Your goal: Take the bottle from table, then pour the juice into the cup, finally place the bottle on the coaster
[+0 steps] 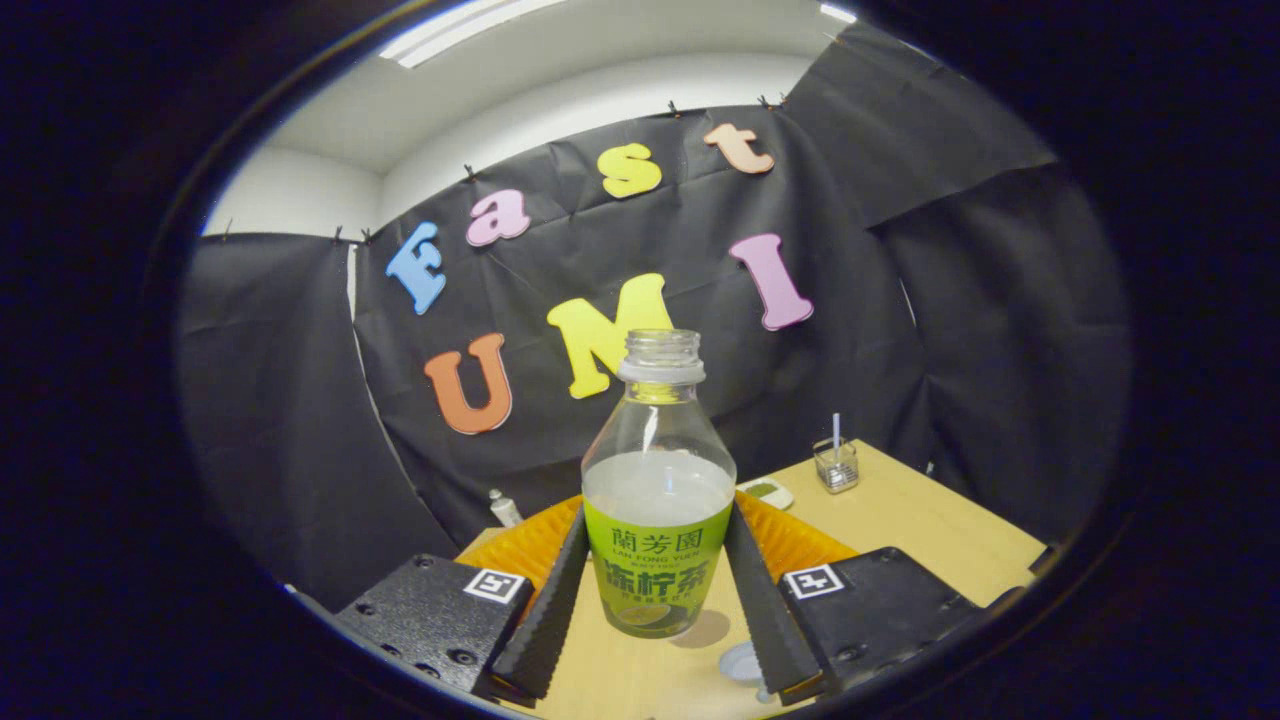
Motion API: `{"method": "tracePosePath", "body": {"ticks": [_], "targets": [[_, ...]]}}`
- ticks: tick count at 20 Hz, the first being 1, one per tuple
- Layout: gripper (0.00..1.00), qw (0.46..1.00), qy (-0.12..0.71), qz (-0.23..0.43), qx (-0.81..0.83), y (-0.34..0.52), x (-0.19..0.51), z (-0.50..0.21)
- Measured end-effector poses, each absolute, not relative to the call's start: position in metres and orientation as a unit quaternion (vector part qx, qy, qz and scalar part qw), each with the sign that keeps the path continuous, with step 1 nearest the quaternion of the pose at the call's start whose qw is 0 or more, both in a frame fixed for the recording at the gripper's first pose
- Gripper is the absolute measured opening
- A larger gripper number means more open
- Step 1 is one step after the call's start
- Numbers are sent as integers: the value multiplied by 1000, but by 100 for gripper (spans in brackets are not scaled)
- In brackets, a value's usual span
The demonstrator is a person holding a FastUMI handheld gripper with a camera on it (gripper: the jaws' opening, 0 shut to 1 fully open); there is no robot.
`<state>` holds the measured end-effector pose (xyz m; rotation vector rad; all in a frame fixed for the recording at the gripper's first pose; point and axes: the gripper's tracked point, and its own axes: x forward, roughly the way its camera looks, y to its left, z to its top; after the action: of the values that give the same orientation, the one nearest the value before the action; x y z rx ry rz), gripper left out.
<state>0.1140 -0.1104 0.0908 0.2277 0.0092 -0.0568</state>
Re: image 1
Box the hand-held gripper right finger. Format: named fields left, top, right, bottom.
left=725, top=492, right=986, bottom=706

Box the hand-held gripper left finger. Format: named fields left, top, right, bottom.
left=335, top=497, right=591, bottom=699

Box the pale blue cup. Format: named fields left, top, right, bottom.
left=718, top=640, right=773, bottom=693

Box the green label juice bottle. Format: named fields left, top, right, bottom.
left=580, top=329, right=738, bottom=639

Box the white divided snack tray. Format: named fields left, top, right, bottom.
left=737, top=478, right=795, bottom=511

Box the clear glass tumbler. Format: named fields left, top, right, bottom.
left=812, top=437, right=861, bottom=495

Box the wooden table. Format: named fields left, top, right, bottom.
left=455, top=440, right=1048, bottom=720

